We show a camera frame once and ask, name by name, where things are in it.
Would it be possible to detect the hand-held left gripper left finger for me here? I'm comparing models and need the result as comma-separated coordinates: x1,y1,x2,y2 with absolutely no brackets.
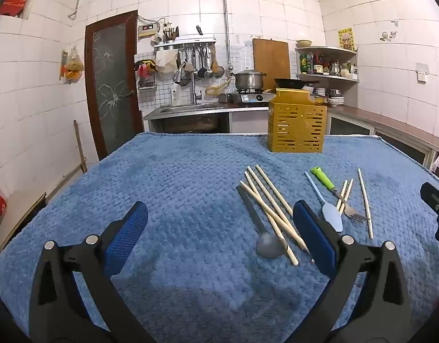
29,201,156,343

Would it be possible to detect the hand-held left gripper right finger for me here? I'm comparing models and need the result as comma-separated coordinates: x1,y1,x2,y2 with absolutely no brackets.
276,200,413,343

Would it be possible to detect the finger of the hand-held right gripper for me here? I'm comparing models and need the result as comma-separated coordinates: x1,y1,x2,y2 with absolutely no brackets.
420,182,439,248

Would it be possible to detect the light blue spoon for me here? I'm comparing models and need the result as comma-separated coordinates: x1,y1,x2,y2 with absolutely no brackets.
304,171,344,233

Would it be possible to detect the wooden chopstick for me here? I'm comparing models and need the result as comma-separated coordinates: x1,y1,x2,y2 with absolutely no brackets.
255,164,294,217
357,168,374,240
335,180,348,211
239,181,310,254
341,179,354,217
247,166,298,234
244,171,299,266

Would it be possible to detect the dark grey spoon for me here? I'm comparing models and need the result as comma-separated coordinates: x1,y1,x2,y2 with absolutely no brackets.
236,185,288,259

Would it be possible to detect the green-handled metal fork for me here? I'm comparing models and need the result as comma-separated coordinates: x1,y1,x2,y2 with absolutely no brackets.
311,167,370,223

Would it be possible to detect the yellow slotted utensil holder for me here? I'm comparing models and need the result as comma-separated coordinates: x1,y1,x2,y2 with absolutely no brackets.
267,89,328,153

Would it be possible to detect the blue fleece blanket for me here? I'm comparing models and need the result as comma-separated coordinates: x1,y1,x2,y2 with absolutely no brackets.
0,131,439,343

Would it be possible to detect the wooden stick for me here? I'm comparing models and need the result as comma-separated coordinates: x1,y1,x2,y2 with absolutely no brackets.
74,120,89,174

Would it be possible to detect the kitchen counter with cabinets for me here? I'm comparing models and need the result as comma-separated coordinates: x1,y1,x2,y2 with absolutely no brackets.
323,105,439,168

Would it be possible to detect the white corner shelf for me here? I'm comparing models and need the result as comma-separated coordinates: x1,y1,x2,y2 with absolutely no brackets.
295,46,359,108

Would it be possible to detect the stack of white bowls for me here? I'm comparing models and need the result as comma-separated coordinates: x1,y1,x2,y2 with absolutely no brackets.
328,89,345,107

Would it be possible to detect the steel kitchen sink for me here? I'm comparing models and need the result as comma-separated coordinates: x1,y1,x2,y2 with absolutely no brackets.
159,103,225,113

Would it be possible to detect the brown framed glass door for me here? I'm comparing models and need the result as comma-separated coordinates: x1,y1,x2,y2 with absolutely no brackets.
85,10,145,161

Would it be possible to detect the gas stove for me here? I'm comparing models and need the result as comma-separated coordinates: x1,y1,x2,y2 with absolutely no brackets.
234,89,277,104

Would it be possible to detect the black wok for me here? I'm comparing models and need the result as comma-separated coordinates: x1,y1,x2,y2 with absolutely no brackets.
274,78,318,91

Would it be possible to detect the steel sink faucet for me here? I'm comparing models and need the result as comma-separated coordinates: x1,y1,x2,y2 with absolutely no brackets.
191,71,203,106

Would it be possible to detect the hanging metal strainer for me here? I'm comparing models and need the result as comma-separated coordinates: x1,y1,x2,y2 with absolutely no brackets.
174,62,193,87

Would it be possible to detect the steel cooking pot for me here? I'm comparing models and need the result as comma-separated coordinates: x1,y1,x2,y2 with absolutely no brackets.
231,69,267,91

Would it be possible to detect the hanging orange plastic bag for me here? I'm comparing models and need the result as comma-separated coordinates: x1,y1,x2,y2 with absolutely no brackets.
61,48,85,83

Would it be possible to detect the white hanging cloth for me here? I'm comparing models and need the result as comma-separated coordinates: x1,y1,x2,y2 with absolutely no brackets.
156,51,179,74

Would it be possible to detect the wooden cutting board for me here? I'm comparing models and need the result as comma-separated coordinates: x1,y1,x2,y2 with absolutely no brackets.
252,38,290,91

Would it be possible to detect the wire basket with red items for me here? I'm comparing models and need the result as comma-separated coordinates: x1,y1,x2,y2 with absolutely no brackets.
135,61,157,90

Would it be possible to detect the yellow hose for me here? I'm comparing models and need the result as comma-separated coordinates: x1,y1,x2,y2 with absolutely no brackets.
205,79,231,96

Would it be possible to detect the yellow wall poster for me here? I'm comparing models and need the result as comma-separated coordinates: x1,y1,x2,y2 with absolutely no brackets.
338,27,355,51

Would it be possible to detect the metal wall utensil rack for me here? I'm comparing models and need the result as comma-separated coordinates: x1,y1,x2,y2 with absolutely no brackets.
154,36,217,53

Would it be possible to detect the yellow wall control box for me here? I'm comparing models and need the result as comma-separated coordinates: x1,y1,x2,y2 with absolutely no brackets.
138,24,160,38

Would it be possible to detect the white wall pipe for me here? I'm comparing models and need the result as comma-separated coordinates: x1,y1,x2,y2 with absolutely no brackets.
221,0,231,70

